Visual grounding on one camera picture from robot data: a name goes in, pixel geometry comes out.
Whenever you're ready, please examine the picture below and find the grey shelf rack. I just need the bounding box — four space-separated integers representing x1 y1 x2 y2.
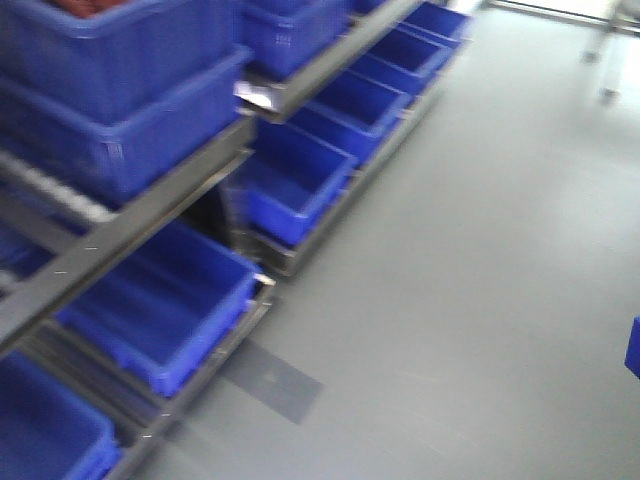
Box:
1 1 439 479

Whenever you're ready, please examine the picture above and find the blue bin lower middle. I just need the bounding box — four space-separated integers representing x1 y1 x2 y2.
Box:
237 120 356 246

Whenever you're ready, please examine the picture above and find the blue bin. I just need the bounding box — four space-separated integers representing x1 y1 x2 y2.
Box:
237 120 356 246
238 1 352 81
54 220 261 398
1 1 251 203

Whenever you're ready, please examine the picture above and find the blue bin lower front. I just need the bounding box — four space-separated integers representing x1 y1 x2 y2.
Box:
54 220 261 398

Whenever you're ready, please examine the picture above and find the blue bin upper middle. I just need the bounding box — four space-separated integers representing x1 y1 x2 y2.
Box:
238 1 352 81

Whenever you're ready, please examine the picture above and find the blue bin upper left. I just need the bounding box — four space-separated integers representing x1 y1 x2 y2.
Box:
1 1 251 203

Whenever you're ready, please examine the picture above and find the blue bin bottom left corner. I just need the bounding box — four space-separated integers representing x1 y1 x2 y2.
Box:
1 352 122 479

